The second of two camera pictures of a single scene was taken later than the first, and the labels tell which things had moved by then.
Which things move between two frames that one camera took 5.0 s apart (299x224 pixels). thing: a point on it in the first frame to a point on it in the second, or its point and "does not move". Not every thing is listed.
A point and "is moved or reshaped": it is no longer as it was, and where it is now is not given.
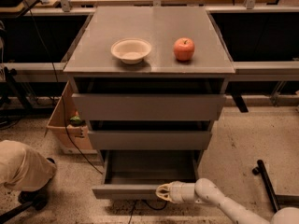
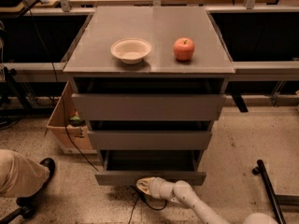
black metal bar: (261, 168) does not move
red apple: (184, 49) does not move
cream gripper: (177, 191) to (156, 187)
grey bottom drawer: (137, 174) is moved or reshaped
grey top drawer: (149, 106) does not move
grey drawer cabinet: (150, 81) does not move
